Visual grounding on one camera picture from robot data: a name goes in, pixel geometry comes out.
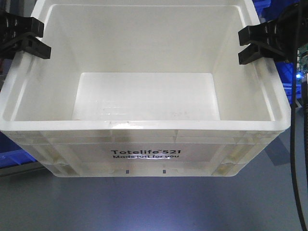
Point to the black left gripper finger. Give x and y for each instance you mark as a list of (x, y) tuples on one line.
[(12, 26), (10, 44)]

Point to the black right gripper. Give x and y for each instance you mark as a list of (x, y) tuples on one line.
[(289, 32)]

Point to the white plastic Totelife crate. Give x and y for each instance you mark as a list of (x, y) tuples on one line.
[(143, 88)]

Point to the blue storage bin right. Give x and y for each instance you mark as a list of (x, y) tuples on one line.
[(269, 10)]

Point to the blue storage bin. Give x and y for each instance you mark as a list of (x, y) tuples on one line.
[(269, 10), (11, 154)]

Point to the green circuit board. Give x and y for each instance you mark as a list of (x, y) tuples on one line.
[(302, 63)]

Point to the blue storage bin left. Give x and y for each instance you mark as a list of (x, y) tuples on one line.
[(11, 154)]

